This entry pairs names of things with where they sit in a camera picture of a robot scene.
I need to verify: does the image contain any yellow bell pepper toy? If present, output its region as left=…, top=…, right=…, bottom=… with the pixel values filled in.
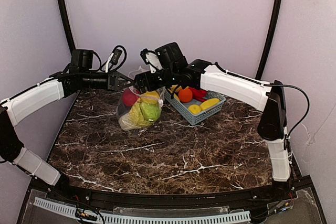
left=140, top=91, right=160, bottom=104

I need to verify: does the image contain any clear zip top bag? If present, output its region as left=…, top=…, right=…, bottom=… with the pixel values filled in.
left=116, top=86, right=165, bottom=131

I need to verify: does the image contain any napa cabbage toy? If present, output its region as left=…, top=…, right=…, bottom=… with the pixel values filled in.
left=119, top=102, right=154, bottom=131

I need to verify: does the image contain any green pepper toy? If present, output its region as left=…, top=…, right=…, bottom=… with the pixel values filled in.
left=140, top=102, right=161, bottom=122

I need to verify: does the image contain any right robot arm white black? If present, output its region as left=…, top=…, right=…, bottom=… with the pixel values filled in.
left=134, top=42, right=302, bottom=182

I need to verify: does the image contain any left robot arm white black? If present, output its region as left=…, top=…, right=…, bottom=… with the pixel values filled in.
left=1, top=45, right=134, bottom=186

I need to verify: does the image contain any yellow potato toy back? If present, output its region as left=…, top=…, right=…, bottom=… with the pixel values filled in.
left=170, top=84, right=182, bottom=93

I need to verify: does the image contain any yellow banana toy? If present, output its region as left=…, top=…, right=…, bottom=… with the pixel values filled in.
left=168, top=89, right=180, bottom=102

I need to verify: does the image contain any orange fruit toy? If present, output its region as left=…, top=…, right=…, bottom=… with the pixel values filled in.
left=178, top=88, right=193, bottom=103

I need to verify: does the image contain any yellow lemon toy front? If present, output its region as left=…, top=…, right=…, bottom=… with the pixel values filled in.
left=188, top=104, right=202, bottom=115

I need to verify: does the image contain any red chili pepper toy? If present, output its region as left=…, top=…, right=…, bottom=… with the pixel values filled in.
left=194, top=97, right=207, bottom=102

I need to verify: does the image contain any light blue plastic basket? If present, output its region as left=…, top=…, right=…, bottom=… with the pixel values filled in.
left=164, top=90, right=226, bottom=125

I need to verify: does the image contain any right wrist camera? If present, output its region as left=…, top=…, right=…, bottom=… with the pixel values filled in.
left=140, top=48, right=163, bottom=73

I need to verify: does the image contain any white cable duct strip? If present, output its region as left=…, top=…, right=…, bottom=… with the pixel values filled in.
left=33, top=197, right=251, bottom=224

